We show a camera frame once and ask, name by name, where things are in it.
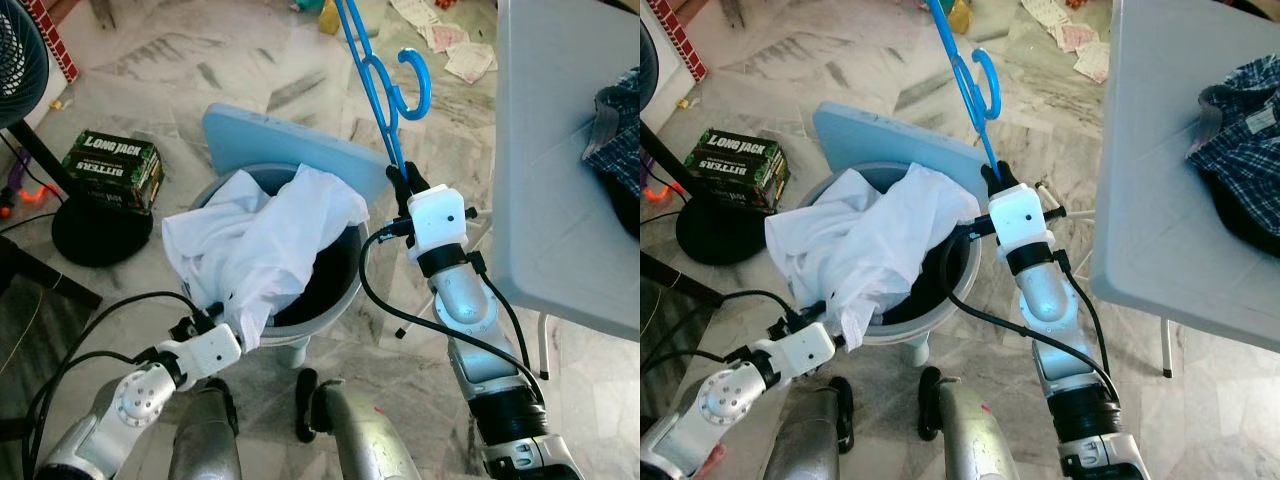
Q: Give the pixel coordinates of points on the light blue plastic chair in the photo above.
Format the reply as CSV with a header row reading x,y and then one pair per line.
x,y
870,135
270,140

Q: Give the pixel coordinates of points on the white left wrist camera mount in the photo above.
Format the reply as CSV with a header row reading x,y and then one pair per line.
x,y
212,352
805,350

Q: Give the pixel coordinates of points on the black pedestal fan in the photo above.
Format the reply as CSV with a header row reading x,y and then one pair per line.
x,y
100,235
715,235

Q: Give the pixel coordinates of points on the grey laundry basket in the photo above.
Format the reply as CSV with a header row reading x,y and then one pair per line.
x,y
330,315
940,320

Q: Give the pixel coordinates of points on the blue plaid shirt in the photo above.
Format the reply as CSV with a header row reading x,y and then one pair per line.
x,y
1245,140
620,150

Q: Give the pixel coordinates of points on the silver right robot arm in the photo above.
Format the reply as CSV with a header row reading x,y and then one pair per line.
x,y
460,310
1045,305

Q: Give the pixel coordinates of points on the blue plastic hanger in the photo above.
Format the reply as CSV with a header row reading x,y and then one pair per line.
x,y
988,150
395,155

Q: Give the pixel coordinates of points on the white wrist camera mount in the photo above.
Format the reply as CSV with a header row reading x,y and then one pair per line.
x,y
440,220
212,352
805,350
1020,215

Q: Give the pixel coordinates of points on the pink patterned cloth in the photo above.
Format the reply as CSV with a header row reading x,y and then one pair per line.
x,y
1092,62
435,30
470,62
1060,28

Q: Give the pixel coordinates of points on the silver right robot leg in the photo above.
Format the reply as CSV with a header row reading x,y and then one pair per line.
x,y
985,440
375,440

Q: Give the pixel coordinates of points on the silver left robot leg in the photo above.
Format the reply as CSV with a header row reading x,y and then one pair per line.
x,y
810,440
205,440

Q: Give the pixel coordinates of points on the yellow toy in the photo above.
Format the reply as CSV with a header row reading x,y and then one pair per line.
x,y
960,18
329,18

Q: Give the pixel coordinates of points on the silver robot leg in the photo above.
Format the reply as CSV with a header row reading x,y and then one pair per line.
x,y
985,440
810,440
375,440
205,440

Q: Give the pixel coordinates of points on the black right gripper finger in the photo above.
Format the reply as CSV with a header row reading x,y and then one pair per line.
x,y
398,182
1009,175
419,188
990,176

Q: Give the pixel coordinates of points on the red brick pattern panel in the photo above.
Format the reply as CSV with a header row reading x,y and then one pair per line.
x,y
55,45
680,45

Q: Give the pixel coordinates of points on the white shirt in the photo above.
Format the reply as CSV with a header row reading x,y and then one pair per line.
x,y
860,240
250,240

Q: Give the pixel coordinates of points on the black garment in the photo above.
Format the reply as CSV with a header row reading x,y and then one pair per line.
x,y
1250,225
625,205

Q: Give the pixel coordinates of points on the orange toy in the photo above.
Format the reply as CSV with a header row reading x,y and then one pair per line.
x,y
668,190
35,198

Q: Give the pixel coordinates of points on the black Long Jack box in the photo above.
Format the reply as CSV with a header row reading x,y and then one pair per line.
x,y
110,175
735,170

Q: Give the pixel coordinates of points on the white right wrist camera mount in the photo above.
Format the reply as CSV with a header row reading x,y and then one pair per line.
x,y
440,220
1020,215

